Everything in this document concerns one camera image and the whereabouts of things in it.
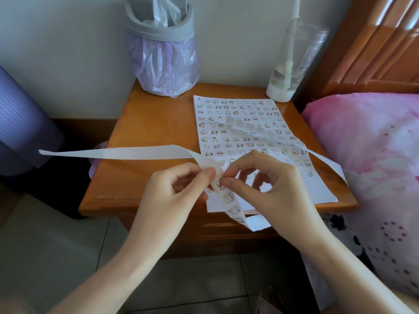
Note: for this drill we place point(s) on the purple plastic bin bag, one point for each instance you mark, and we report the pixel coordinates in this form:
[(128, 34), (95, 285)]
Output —
[(163, 68)]

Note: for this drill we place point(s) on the long white sticker strip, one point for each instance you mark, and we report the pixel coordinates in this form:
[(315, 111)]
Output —
[(131, 153)]

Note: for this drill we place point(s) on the purple rolled mat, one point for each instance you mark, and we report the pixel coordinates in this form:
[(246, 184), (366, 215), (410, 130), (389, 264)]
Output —
[(26, 127)]

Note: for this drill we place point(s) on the wooden nightstand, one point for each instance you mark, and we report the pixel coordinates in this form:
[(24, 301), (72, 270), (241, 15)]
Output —
[(140, 189)]

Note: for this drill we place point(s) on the white straw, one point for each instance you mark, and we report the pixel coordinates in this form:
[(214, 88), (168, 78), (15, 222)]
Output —
[(295, 6)]

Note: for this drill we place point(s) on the white paper sheet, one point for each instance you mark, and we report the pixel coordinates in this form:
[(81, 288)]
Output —
[(317, 189)]

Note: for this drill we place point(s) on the person's left hand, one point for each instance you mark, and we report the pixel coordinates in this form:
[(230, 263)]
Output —
[(163, 212)]

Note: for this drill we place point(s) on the pink slipper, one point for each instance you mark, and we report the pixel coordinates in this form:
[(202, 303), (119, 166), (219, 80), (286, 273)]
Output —
[(270, 302)]

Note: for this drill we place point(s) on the rows of stuck cartoon stickers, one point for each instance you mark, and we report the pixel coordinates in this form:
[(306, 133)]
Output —
[(212, 109)]

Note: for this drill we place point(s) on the person's right hand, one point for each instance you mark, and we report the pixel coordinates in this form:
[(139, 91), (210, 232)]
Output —
[(284, 206)]

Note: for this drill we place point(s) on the grey trash bin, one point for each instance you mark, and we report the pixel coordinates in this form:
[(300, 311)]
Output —
[(160, 35)]

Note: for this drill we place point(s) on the pink floral bedding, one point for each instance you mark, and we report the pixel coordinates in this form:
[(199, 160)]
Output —
[(376, 137)]

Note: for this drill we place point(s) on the white backing scraps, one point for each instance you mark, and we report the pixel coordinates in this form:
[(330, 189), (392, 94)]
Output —
[(160, 13)]

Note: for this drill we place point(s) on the purple plastic container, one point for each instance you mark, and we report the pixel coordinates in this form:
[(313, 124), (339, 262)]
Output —
[(95, 166)]

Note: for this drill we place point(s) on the wooden bed headboard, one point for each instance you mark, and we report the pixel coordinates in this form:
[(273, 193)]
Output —
[(373, 58)]

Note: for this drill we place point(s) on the person's leg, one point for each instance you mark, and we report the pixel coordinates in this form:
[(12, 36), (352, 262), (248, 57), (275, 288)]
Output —
[(407, 302)]

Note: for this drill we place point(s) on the clear cup with white base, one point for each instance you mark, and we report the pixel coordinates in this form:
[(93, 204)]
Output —
[(279, 95)]

